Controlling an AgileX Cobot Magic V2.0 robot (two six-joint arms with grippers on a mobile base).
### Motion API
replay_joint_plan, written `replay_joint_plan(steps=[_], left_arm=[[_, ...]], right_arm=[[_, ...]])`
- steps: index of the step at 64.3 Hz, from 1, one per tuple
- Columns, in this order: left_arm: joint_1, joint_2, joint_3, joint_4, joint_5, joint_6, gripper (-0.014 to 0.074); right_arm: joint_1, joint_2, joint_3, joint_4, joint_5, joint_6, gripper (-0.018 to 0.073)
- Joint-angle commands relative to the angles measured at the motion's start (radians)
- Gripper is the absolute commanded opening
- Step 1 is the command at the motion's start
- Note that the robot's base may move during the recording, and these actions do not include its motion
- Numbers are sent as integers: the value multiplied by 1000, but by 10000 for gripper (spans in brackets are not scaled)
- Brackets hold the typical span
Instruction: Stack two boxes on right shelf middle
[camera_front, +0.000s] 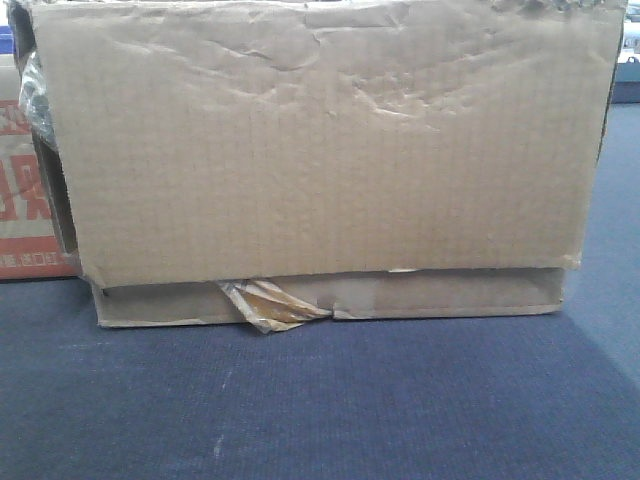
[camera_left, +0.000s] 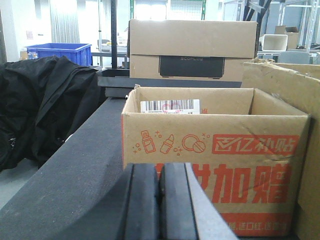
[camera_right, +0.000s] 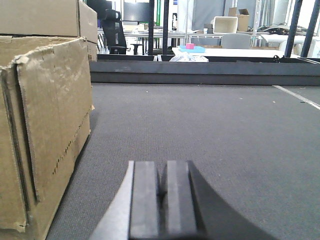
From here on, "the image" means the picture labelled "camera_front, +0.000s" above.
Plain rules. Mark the large plain brown cardboard box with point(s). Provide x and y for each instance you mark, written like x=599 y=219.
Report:
x=382 y=159

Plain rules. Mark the red printed cardboard box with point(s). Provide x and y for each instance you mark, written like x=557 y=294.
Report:
x=29 y=248

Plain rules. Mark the peeling clear packing tape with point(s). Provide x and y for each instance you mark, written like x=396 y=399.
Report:
x=269 y=308

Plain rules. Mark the clear plastic wrap bundle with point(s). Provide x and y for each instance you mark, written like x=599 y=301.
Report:
x=33 y=99

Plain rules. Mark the grey blue object right background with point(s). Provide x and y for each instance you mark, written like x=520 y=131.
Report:
x=626 y=81

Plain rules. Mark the blue crate far left background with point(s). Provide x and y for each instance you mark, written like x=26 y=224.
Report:
x=6 y=40

